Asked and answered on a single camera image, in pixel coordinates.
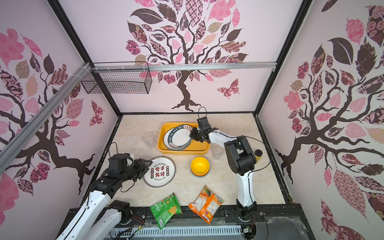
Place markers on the yellow bowls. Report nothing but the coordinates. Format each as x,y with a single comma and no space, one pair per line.
200,166

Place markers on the green snack bag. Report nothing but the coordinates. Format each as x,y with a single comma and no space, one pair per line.
164,210

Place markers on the clear cup front right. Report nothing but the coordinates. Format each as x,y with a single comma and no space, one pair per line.
217,151

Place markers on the plate with green rim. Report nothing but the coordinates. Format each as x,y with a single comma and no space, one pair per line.
178,138

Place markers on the aluminium rail back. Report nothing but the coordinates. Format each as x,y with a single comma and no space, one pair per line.
188,67

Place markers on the yellow juice bottle black cap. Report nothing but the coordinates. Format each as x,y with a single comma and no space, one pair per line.
258,155

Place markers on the aluminium rail left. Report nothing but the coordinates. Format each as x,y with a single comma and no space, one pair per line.
11,150

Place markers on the aluminium rail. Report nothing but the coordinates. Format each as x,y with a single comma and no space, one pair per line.
11,150
188,67

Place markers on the yellow plastic bin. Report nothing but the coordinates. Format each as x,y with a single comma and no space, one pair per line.
195,148

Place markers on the clear cup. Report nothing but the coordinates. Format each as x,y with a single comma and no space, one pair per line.
217,151
149,139

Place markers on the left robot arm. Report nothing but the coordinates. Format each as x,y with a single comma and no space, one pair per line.
99,214

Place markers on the black wire basket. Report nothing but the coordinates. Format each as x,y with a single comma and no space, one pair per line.
118,78

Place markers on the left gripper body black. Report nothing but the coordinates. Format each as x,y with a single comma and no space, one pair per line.
134,172

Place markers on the white slotted cable duct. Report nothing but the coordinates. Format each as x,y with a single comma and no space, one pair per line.
171,233

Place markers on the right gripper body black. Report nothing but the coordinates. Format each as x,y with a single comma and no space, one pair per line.
197,135

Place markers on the orange snack bag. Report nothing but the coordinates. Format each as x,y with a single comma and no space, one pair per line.
206,204

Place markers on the clear cup left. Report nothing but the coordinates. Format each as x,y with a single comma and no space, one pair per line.
149,139

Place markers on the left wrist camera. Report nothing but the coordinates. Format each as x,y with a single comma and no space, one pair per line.
119,162

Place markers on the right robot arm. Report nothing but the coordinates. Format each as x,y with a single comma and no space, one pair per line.
241,160

